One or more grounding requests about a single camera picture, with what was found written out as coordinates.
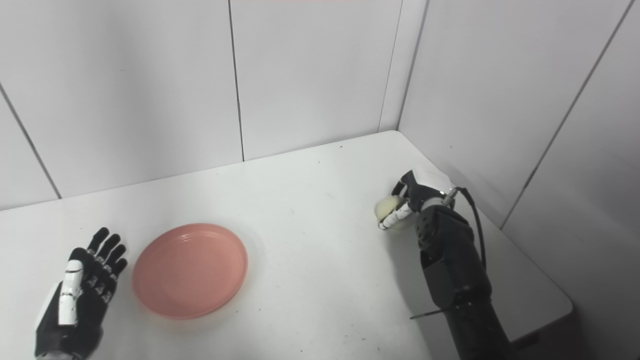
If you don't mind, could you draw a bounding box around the cream steamed bun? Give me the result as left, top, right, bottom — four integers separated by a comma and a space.
375, 195, 416, 231

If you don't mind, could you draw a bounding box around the pink round plate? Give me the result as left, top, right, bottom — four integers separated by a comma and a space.
132, 223, 249, 320

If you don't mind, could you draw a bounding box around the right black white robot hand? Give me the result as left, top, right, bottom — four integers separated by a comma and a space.
378, 167, 456, 231

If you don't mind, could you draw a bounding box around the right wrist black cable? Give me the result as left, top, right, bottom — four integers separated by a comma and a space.
447, 186, 489, 272

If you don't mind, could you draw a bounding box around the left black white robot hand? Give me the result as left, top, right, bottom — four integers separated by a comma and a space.
34, 227, 129, 360

